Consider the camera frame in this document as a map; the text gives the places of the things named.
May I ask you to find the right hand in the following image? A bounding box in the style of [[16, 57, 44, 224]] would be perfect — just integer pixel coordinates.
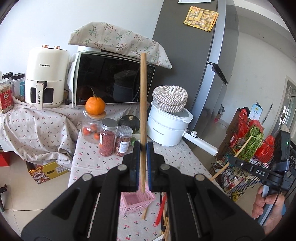
[[251, 185, 287, 236]]

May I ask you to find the yellow paper flyer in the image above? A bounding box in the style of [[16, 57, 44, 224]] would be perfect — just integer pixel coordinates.
[[183, 6, 219, 32]]

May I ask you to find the red plastic spoon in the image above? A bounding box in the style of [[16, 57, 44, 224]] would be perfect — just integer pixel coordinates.
[[155, 193, 167, 226]]

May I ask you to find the black microwave oven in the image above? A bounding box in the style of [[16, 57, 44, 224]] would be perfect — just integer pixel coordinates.
[[69, 50, 156, 107]]

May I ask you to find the pink perforated utensil basket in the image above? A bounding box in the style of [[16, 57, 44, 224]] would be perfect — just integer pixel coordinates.
[[119, 188, 156, 215]]

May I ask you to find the red label nut jar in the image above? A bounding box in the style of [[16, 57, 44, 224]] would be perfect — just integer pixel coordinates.
[[0, 78, 14, 113]]

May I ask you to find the grey refrigerator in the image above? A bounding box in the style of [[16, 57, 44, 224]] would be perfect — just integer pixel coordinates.
[[151, 1, 239, 136]]

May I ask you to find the black wire vegetable rack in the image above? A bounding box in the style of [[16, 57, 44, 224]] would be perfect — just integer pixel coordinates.
[[210, 108, 275, 201]]

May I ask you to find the floral cloth cover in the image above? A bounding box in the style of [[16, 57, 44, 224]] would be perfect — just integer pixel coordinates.
[[68, 22, 172, 69]]

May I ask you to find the cream air fryer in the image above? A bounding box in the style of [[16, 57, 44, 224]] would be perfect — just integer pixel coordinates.
[[25, 45, 69, 110]]

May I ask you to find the glass jar with tomatoes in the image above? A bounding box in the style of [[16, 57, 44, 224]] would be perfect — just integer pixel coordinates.
[[81, 110, 106, 144]]

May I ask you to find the jar of dried snacks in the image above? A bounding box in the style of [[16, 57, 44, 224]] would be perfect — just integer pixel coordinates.
[[114, 126, 133, 157]]

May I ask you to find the woven lidded basket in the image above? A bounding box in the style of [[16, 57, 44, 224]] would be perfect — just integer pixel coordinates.
[[152, 85, 188, 113]]

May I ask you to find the white electric pot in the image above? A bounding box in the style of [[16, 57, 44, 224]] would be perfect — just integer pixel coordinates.
[[147, 101, 218, 156]]

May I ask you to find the yellow cardboard box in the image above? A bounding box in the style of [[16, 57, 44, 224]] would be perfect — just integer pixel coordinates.
[[26, 162, 69, 184]]

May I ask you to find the orange tangerine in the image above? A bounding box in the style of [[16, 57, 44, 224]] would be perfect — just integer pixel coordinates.
[[85, 88, 105, 115]]

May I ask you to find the jar of red goji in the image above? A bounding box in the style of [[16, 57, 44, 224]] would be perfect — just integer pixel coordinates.
[[99, 118, 117, 157]]

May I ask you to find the black lid blue jar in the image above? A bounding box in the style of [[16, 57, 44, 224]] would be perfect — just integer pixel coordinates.
[[11, 73, 25, 102]]

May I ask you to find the cherry print tablecloth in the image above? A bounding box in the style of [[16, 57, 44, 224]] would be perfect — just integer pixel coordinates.
[[1, 101, 212, 240]]

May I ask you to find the dark green pumpkin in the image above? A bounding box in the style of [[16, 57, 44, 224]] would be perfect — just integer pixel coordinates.
[[117, 115, 140, 133]]

